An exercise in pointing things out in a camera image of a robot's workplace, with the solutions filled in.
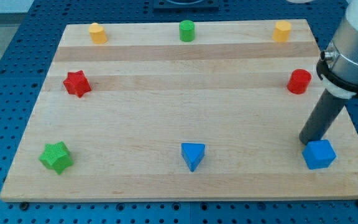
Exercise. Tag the wooden board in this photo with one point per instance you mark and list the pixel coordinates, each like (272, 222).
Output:
(151, 92)

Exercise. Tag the blue triangle block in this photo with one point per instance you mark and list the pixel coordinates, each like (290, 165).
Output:
(193, 154)

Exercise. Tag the red star block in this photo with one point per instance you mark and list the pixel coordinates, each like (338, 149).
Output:
(76, 83)

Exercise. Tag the yellow heart block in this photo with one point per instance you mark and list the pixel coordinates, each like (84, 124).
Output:
(97, 33)

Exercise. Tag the red cylinder block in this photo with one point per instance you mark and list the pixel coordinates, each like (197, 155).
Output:
(299, 81)

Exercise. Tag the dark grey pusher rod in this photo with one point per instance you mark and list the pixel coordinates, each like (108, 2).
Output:
(324, 113)

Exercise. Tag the blue cube block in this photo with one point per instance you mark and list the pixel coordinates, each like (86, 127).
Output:
(319, 154)

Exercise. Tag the yellow hexagon block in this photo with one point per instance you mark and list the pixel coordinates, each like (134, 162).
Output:
(281, 31)

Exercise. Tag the green star block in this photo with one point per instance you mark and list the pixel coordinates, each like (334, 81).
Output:
(56, 157)

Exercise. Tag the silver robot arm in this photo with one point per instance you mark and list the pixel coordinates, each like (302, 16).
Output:
(337, 67)

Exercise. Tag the green cylinder block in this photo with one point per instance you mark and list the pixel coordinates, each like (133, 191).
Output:
(187, 30)

